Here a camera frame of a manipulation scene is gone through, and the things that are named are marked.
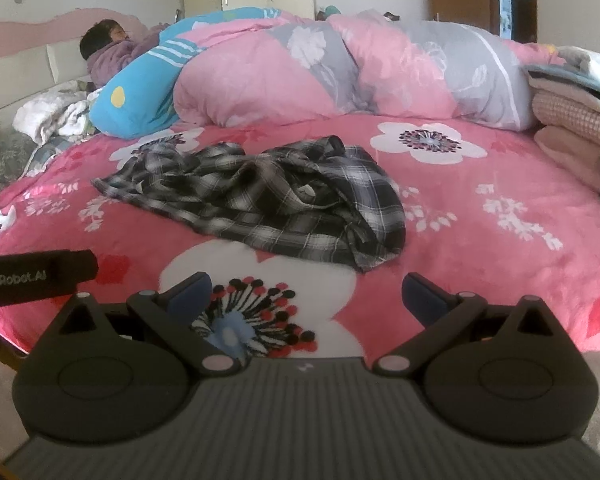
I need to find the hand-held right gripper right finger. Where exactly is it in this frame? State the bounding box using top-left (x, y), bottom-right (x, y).
top-left (375, 272), bottom-right (567, 379)

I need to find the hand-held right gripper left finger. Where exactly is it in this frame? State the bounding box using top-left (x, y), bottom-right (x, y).
top-left (57, 271), bottom-right (243, 379)

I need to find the black white plaid shirt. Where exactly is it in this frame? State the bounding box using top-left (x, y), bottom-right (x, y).
top-left (91, 135), bottom-right (407, 273)

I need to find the pink floral bedsheet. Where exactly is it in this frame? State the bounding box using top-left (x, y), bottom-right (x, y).
top-left (0, 112), bottom-right (600, 363)

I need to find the grey green floral pillow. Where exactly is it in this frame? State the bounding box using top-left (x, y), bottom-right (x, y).
top-left (0, 122), bottom-right (40, 207)

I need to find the blue checked cloth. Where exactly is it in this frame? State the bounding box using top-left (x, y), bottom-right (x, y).
top-left (22, 132), bottom-right (77, 179)

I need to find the white fluffy blanket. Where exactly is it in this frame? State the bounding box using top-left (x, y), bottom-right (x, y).
top-left (12, 85), bottom-right (102, 147)

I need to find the blue pillow with yellow dot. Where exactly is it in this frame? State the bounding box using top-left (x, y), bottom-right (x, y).
top-left (87, 6), bottom-right (281, 140)

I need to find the pale pink folded blanket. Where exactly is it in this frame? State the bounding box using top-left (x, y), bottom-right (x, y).
top-left (534, 125), bottom-right (600, 192)

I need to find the pink white headboard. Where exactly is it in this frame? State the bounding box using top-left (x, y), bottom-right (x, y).
top-left (0, 7), bottom-right (151, 122)

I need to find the pink grey floral duvet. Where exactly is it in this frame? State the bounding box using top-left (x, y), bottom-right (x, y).
top-left (172, 10), bottom-right (567, 133)

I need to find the beige folded blanket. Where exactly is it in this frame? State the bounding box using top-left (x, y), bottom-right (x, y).
top-left (527, 72), bottom-right (600, 122)

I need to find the blue printed folded cloth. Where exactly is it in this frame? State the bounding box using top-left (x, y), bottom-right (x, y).
top-left (525, 46), bottom-right (600, 102)

